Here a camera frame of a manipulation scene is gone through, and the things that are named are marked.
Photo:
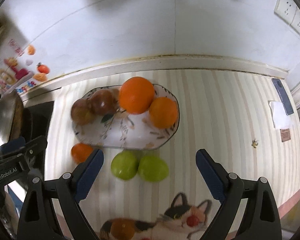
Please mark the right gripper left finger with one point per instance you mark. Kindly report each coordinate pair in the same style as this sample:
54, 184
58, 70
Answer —
38, 219

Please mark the colourful wall sticker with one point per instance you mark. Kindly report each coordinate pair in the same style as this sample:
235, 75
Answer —
21, 68

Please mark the small orange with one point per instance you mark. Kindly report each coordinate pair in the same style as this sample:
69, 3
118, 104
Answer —
163, 112
80, 152

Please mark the steel wok lid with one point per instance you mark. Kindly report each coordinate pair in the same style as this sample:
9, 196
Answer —
11, 117

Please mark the striped cat table mat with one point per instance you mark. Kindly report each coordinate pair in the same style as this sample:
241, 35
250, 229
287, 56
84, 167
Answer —
221, 112

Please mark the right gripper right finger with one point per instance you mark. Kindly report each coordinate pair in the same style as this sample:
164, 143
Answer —
261, 217

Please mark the dark red apple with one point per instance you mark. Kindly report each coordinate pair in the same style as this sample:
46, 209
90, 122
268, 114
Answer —
103, 102

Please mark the brown red fruit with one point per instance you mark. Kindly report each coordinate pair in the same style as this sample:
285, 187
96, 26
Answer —
122, 228

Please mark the white wall socket panel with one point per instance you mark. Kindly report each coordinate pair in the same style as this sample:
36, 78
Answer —
289, 12

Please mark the reddish apple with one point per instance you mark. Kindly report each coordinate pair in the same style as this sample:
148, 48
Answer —
81, 113

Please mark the large orange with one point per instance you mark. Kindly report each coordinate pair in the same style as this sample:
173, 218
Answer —
136, 95

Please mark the floral white plate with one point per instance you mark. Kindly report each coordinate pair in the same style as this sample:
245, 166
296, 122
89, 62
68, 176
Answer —
125, 130

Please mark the green apple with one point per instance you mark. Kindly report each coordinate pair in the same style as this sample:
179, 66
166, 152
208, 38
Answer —
125, 165
152, 168

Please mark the dark blue smartphone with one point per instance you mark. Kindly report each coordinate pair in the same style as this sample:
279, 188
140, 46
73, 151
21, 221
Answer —
283, 96

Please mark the small yellow scrap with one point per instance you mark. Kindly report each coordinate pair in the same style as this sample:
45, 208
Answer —
254, 143

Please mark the white paper napkin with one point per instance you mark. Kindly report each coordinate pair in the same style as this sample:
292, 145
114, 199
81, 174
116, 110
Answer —
280, 119

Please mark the black stove top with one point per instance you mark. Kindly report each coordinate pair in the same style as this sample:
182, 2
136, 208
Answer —
36, 120

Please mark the small brown card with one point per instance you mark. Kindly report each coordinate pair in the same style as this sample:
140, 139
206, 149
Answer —
285, 135

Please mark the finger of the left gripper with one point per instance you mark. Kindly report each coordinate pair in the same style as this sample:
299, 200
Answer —
32, 147
14, 144

